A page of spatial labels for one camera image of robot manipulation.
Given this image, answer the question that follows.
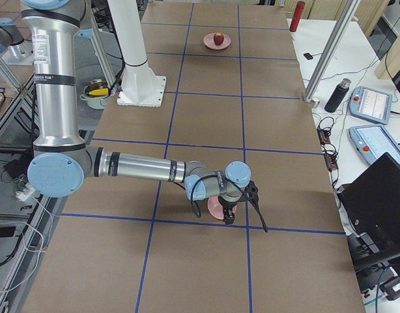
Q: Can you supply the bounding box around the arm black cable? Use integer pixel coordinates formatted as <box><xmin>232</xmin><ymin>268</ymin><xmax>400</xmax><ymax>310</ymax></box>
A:
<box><xmin>189</xmin><ymin>173</ymin><xmax>270</xmax><ymax>233</ymax></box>

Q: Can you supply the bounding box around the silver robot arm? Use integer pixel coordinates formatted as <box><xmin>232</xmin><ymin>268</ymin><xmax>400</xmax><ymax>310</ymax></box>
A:
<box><xmin>21</xmin><ymin>1</ymin><xmax>258</xmax><ymax>224</ymax></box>
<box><xmin>0</xmin><ymin>18</ymin><xmax>31</xmax><ymax>60</ymax></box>

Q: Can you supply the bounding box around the pink plate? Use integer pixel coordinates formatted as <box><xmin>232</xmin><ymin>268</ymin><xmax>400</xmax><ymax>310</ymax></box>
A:
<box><xmin>203</xmin><ymin>33</ymin><xmax>231</xmax><ymax>50</ymax></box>

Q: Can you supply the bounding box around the blue teach pendant far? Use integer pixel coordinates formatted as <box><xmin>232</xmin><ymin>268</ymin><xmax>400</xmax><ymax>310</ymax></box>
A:
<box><xmin>349</xmin><ymin>86</ymin><xmax>393</xmax><ymax>125</ymax></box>

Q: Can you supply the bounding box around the blue teach pendant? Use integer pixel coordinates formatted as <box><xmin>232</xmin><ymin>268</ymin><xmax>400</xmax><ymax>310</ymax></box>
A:
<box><xmin>349</xmin><ymin>86</ymin><xmax>393</xmax><ymax>125</ymax></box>
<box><xmin>349</xmin><ymin>125</ymin><xmax>400</xmax><ymax>165</ymax></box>

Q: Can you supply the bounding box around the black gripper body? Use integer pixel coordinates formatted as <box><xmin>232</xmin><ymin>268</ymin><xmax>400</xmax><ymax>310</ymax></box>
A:
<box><xmin>218</xmin><ymin>197</ymin><xmax>238</xmax><ymax>212</ymax></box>

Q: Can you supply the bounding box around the blue teach pendant near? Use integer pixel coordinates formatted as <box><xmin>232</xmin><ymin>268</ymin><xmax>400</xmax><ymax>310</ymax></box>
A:
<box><xmin>349</xmin><ymin>125</ymin><xmax>400</xmax><ymax>165</ymax></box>

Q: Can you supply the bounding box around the brown paper table mat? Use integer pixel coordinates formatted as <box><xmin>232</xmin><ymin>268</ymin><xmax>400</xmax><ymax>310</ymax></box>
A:
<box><xmin>22</xmin><ymin>2</ymin><xmax>367</xmax><ymax>313</ymax></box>

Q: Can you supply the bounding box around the red apple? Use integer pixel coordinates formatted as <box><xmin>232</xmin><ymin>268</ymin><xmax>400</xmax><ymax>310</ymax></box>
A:
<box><xmin>213</xmin><ymin>33</ymin><xmax>225</xmax><ymax>46</ymax></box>

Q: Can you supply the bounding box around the white pot with banana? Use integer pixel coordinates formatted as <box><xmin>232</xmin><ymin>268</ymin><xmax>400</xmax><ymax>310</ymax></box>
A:
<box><xmin>79</xmin><ymin>79</ymin><xmax>109</xmax><ymax>110</ymax></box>

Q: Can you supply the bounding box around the black laptop monitor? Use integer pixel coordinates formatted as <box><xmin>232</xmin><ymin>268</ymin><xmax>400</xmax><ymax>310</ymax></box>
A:
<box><xmin>337</xmin><ymin>153</ymin><xmax>400</xmax><ymax>272</ymax></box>

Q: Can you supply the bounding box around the red cylinder bottle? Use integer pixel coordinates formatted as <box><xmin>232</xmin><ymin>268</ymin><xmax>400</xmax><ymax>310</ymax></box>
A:
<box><xmin>289</xmin><ymin>1</ymin><xmax>306</xmax><ymax>32</ymax></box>

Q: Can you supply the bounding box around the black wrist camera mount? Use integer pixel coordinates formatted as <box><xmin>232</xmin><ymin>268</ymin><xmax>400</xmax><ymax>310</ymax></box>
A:
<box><xmin>243</xmin><ymin>181</ymin><xmax>259</xmax><ymax>206</ymax></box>

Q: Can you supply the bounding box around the small black square device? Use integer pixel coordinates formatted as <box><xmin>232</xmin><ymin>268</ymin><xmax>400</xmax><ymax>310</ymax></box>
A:
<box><xmin>303</xmin><ymin>53</ymin><xmax>313</xmax><ymax>60</ymax></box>

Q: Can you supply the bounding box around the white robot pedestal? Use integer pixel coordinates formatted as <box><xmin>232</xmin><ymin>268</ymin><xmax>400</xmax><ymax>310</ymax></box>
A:
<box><xmin>107</xmin><ymin>0</ymin><xmax>167</xmax><ymax>108</ymax></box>

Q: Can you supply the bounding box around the black water bottle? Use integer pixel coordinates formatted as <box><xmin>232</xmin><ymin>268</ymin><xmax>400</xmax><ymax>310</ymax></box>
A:
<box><xmin>324</xmin><ymin>78</ymin><xmax>351</xmax><ymax>113</ymax></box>

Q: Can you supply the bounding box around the pink bowl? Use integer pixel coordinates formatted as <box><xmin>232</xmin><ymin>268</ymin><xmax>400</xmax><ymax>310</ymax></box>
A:
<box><xmin>207</xmin><ymin>196</ymin><xmax>223</xmax><ymax>221</ymax></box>

